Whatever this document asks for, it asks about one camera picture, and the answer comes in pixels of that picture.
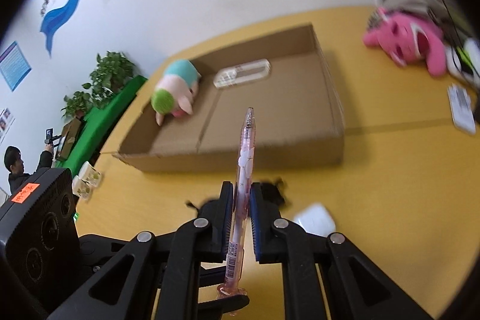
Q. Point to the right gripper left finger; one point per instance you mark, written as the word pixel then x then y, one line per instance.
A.
pixel 151 276

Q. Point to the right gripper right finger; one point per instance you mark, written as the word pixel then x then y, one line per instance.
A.
pixel 324 277

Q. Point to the pink transparent pen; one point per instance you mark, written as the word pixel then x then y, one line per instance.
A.
pixel 235 251

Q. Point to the white earbuds case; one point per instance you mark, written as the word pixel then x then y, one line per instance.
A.
pixel 316 220

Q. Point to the small yellow white box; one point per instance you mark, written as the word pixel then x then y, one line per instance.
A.
pixel 86 181

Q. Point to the person in black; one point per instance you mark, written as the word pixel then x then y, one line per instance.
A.
pixel 15 165

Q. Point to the green table cloth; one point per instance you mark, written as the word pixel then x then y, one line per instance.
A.
pixel 98 125

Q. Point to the brown cardboard box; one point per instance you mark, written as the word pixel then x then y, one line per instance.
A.
pixel 299 118

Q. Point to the pastel plush toy green hair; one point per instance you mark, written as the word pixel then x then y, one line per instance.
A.
pixel 175 92

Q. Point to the green potted plant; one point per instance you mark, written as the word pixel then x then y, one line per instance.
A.
pixel 111 74

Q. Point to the clear phone case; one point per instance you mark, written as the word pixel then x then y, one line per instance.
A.
pixel 242 74

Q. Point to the pink plush toy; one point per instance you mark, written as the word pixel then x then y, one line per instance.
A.
pixel 407 39

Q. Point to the grey patterned cloth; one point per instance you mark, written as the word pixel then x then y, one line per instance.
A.
pixel 427 8

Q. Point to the blue framed wall poster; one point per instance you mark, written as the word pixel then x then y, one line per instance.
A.
pixel 14 66

